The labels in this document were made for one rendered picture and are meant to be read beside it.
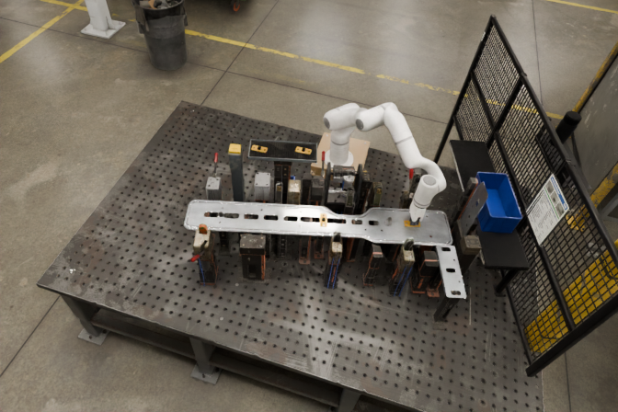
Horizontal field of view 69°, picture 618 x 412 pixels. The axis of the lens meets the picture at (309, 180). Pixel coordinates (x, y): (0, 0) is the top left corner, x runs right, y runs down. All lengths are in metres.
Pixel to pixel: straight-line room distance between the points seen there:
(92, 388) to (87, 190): 1.58
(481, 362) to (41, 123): 4.05
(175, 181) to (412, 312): 1.62
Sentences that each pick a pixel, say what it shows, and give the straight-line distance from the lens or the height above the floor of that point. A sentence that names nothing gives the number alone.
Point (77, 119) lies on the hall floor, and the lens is 4.72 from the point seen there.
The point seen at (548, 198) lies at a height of 1.35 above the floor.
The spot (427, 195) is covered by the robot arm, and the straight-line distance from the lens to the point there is 2.18.
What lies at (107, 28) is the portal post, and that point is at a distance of 5.90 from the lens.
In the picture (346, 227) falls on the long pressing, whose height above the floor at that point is 1.00.
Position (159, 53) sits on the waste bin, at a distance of 4.99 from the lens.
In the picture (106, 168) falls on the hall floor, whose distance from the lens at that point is 4.15.
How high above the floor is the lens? 2.87
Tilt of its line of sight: 48 degrees down
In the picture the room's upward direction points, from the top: 6 degrees clockwise
